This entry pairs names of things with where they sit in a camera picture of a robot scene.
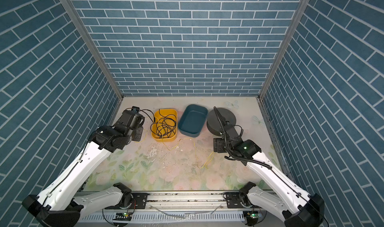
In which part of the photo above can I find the grey cable spool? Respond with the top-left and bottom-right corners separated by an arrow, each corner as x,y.
206,107 -> 237,137

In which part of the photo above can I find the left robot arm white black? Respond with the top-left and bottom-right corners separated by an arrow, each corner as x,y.
22,107 -> 145,227

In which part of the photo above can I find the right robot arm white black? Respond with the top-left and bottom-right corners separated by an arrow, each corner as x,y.
217,125 -> 328,227

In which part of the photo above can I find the yellow plastic bin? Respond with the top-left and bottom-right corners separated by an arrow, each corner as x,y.
150,109 -> 178,143

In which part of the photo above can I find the teal plastic bin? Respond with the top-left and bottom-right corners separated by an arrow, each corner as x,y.
178,104 -> 208,138

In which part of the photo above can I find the right green circuit board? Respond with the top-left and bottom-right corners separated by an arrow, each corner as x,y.
245,212 -> 263,219

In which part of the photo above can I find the green circuit board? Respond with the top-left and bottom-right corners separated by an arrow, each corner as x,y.
113,213 -> 133,222
245,212 -> 263,219

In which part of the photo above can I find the left green circuit board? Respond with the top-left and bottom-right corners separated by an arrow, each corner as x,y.
113,213 -> 133,222

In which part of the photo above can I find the black cable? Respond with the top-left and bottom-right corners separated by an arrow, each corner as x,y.
140,108 -> 178,139

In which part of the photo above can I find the white slotted cable duct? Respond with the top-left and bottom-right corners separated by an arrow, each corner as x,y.
79,211 -> 245,224

